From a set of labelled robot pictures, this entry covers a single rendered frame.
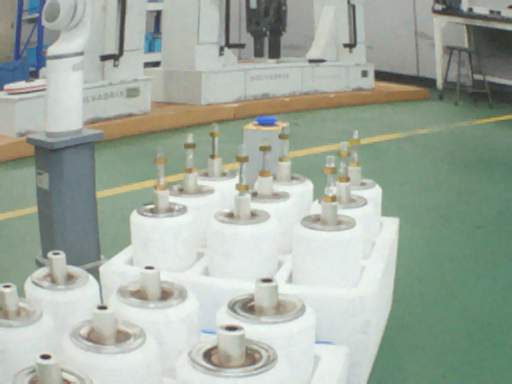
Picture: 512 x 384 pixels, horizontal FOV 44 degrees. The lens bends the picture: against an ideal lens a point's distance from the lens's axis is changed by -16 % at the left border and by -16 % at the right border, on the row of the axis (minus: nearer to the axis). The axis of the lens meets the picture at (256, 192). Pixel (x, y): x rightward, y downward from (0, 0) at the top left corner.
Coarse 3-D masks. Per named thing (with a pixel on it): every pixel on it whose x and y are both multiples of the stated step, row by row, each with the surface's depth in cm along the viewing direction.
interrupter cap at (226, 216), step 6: (222, 210) 102; (228, 210) 103; (252, 210) 103; (258, 210) 103; (216, 216) 99; (222, 216) 100; (228, 216) 101; (252, 216) 101; (258, 216) 100; (264, 216) 100; (270, 216) 100; (222, 222) 98; (228, 222) 97; (234, 222) 97; (240, 222) 97; (246, 222) 97; (252, 222) 97; (258, 222) 97
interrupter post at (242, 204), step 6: (234, 198) 99; (240, 198) 99; (246, 198) 99; (234, 204) 100; (240, 204) 99; (246, 204) 99; (234, 210) 100; (240, 210) 99; (246, 210) 99; (234, 216) 100; (240, 216) 99; (246, 216) 99
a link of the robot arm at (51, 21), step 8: (48, 0) 135; (56, 0) 133; (64, 0) 132; (72, 0) 132; (48, 8) 134; (56, 8) 133; (64, 8) 133; (72, 8) 133; (48, 16) 134; (56, 16) 134; (64, 16) 134; (72, 16) 135; (48, 24) 135; (56, 24) 135; (64, 24) 136
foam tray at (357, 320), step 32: (384, 224) 122; (128, 256) 105; (288, 256) 107; (384, 256) 106; (192, 288) 96; (224, 288) 95; (288, 288) 94; (320, 288) 93; (352, 288) 93; (384, 288) 107; (320, 320) 92; (352, 320) 91; (384, 320) 117; (352, 352) 92
